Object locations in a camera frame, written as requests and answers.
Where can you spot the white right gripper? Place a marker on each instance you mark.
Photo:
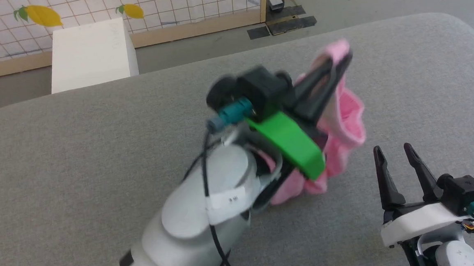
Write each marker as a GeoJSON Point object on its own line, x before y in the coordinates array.
{"type": "Point", "coordinates": [419, 220]}

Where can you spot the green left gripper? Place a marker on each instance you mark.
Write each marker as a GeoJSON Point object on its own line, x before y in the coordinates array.
{"type": "Point", "coordinates": [291, 142]}

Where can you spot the pink garment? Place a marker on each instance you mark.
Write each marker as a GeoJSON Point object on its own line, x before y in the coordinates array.
{"type": "Point", "coordinates": [348, 118]}

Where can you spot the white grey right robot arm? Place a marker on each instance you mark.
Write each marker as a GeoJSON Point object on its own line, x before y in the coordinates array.
{"type": "Point", "coordinates": [454, 255]}

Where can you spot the black floor tape piece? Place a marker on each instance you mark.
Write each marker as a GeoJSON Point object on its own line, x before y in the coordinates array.
{"type": "Point", "coordinates": [259, 32]}

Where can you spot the metal partition foot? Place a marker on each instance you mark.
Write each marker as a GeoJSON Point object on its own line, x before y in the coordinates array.
{"type": "Point", "coordinates": [275, 2]}

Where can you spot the white box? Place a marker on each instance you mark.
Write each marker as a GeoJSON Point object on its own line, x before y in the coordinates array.
{"type": "Point", "coordinates": [90, 55]}

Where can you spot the grey fabric sofa cushion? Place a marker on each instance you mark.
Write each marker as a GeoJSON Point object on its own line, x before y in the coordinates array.
{"type": "Point", "coordinates": [98, 158]}

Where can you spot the lemon print partition screen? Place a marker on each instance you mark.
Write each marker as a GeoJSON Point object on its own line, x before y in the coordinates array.
{"type": "Point", "coordinates": [89, 6]}

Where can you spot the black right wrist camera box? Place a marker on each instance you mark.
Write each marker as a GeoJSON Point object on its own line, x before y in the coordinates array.
{"type": "Point", "coordinates": [465, 193]}

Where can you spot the black partition base plate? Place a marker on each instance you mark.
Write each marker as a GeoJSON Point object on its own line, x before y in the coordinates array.
{"type": "Point", "coordinates": [292, 24]}
{"type": "Point", "coordinates": [285, 13]}

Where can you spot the teal left camera connector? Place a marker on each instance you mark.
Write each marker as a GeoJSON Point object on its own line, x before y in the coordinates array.
{"type": "Point", "coordinates": [231, 113]}

